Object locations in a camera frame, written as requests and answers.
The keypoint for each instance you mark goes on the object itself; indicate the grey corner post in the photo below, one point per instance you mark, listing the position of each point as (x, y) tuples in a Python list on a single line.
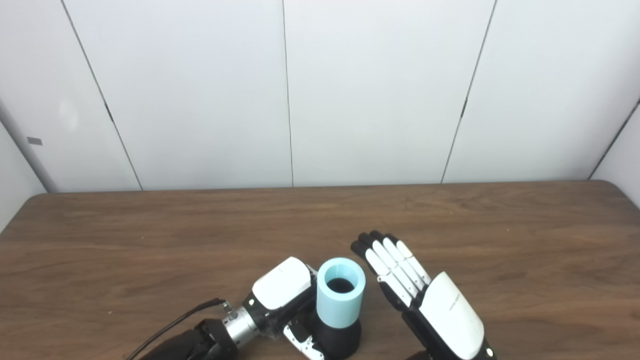
[(27, 155)]

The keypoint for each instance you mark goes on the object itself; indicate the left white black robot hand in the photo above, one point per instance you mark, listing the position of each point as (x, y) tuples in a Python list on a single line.
[(280, 287)]

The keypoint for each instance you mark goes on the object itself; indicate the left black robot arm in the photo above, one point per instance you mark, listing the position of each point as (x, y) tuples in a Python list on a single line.
[(205, 337)]

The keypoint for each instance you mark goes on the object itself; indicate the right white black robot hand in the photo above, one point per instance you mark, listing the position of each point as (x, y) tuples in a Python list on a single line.
[(445, 310)]

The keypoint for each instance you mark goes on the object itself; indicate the small grey wall tag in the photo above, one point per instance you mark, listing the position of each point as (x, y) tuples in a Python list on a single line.
[(34, 141)]

